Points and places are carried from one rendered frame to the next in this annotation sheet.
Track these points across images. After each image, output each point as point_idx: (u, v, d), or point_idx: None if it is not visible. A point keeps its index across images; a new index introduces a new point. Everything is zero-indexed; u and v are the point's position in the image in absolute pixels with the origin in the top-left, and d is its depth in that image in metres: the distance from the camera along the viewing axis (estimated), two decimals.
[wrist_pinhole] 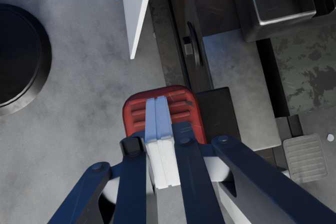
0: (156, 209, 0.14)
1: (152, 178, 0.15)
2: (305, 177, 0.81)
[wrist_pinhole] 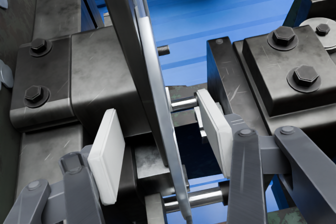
0: (105, 223, 0.14)
1: None
2: None
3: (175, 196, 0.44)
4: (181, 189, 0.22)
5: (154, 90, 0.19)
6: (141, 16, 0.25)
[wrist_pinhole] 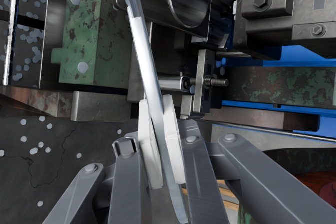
0: (150, 210, 0.14)
1: (145, 179, 0.15)
2: None
3: (228, 49, 0.75)
4: (176, 193, 0.21)
5: (148, 92, 0.18)
6: (135, 16, 0.25)
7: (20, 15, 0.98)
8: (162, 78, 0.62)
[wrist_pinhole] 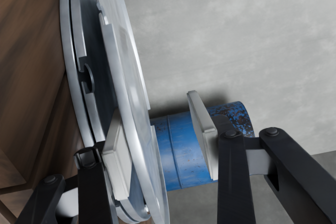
0: (117, 219, 0.14)
1: (108, 190, 0.15)
2: None
3: None
4: (152, 201, 0.21)
5: (119, 100, 0.18)
6: (112, 21, 0.25)
7: None
8: None
